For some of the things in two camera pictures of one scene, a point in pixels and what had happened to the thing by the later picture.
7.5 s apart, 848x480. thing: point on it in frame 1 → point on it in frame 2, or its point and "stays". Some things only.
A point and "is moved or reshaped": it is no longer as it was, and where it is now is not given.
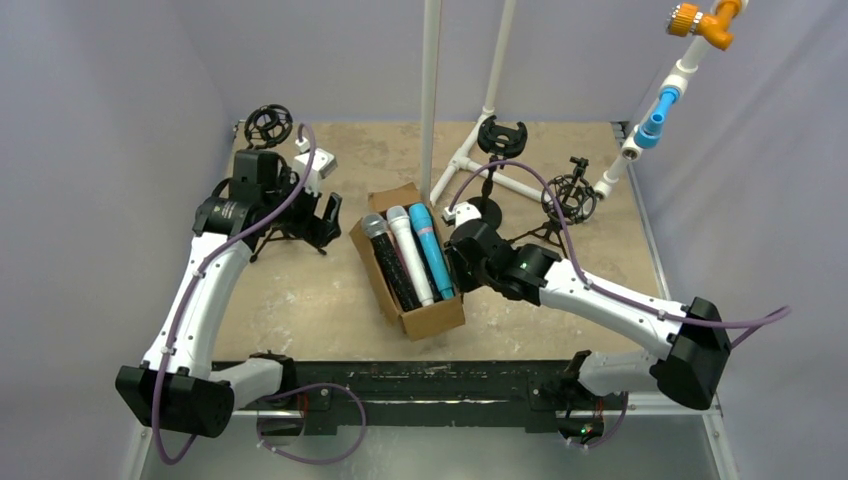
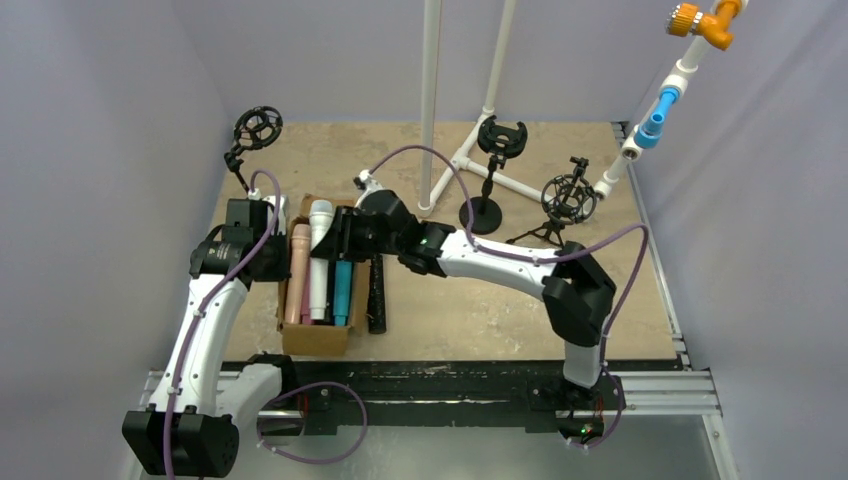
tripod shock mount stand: x=576 y=198 stays
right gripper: x=460 y=263 → x=328 y=233
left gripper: x=308 y=216 → x=266 y=263
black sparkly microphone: x=376 y=228 → x=376 y=312
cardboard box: x=422 y=321 → x=318 y=339
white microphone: x=399 y=219 is moved or reshaped
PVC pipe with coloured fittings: x=712 y=29 stays
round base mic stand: x=499 y=143 stays
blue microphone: x=420 y=214 → x=342 y=291
